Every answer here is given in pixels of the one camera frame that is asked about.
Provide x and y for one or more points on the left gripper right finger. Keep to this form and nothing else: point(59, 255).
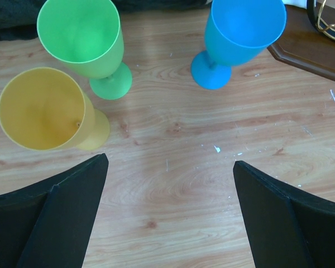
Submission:
point(286, 226)

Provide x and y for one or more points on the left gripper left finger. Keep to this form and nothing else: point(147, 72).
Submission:
point(49, 223)

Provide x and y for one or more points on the gold and black wine glass rack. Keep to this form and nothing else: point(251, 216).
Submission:
point(308, 41)

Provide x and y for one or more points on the yellow plastic goblet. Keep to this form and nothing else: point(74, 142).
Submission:
point(45, 109)

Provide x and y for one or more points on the green plastic goblet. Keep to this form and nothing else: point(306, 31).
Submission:
point(86, 36)

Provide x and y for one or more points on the blue plastic goblet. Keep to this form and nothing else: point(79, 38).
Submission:
point(235, 33)

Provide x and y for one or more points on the black floral plush pillow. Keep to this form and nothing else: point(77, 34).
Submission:
point(18, 18)

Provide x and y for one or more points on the folded cream cloth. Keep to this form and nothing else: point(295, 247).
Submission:
point(296, 3)

